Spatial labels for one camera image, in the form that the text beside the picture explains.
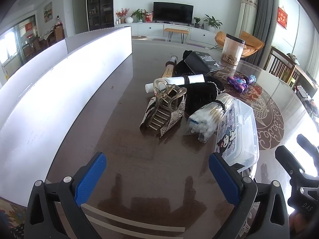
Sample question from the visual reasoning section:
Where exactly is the clear plastic cartoon box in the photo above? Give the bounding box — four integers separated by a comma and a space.
215, 98, 260, 173

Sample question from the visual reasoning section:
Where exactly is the purple toy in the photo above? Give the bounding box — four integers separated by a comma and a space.
227, 75, 256, 93

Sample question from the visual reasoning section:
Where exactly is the bag of cotton swabs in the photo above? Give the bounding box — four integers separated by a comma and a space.
185, 93, 234, 143

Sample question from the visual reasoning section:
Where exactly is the black fuzzy fabric item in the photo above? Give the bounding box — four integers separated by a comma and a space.
173, 50, 224, 116

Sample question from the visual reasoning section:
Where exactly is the black odor removing bar box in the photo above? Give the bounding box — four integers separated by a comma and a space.
184, 51, 222, 76

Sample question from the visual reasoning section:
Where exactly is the rhinestone hair claw clip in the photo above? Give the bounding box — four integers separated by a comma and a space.
140, 78, 187, 137

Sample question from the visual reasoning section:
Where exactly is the white tube with hair tie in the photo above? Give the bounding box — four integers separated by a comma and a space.
145, 74, 205, 93

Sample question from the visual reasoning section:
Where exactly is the gold tube with hair tie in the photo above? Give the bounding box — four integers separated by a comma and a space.
161, 56, 178, 78

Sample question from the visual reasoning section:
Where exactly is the wooden dining chair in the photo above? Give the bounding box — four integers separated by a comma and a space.
264, 46, 318, 98

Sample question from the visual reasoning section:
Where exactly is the white storage box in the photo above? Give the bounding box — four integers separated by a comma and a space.
1, 26, 132, 206

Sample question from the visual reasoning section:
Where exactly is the orange lounge chair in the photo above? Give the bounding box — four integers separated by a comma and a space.
215, 31, 264, 58

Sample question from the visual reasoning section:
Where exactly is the clear plastic jar with snacks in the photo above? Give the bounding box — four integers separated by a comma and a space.
221, 34, 245, 66

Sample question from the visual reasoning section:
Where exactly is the potted green plant right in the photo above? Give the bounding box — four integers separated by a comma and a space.
203, 14, 223, 32

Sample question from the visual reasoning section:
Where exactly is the potted green plant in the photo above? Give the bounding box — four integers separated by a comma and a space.
131, 9, 148, 22
203, 14, 223, 32

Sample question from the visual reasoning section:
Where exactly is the white tv cabinet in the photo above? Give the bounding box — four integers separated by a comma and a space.
115, 23, 217, 48

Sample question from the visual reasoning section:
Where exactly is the grey curtain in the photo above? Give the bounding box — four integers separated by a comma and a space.
252, 0, 279, 69

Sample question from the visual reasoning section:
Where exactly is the wooden bench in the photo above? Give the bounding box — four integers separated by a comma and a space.
164, 28, 189, 44

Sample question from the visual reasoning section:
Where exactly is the black television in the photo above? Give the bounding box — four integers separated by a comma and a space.
153, 2, 194, 24

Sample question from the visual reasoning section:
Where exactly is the red flower vase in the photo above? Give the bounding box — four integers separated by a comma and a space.
116, 8, 129, 24

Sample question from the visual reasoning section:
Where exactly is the potted green plant left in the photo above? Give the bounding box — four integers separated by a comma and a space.
131, 9, 148, 22

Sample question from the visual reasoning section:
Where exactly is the dark display cabinet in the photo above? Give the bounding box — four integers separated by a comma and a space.
86, 0, 114, 31

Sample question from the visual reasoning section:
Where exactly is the red wall hanging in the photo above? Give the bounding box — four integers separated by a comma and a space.
277, 7, 288, 29

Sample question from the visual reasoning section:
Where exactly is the framed wall painting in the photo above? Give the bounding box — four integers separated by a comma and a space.
43, 2, 53, 23

